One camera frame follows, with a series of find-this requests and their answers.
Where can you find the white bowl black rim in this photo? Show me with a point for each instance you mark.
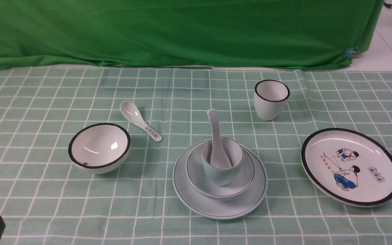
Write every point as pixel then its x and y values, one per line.
pixel 100 148

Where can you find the pale blue plate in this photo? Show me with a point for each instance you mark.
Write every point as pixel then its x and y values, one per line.
pixel 219 208

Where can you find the pale blue cup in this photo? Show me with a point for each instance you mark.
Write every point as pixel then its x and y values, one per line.
pixel 223 176

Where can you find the blue clip on backdrop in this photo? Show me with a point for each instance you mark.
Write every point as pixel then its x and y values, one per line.
pixel 349 53

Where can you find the plain white spoon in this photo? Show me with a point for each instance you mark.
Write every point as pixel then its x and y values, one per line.
pixel 218 157

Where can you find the white cup black rim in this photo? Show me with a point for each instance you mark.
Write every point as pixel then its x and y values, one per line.
pixel 270 98

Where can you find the cartoon plate black rim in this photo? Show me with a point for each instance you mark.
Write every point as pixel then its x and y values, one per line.
pixel 348 166

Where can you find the white spoon with print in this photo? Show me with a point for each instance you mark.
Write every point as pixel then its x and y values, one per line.
pixel 130 111

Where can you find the green backdrop cloth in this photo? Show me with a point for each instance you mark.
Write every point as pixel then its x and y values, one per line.
pixel 286 34

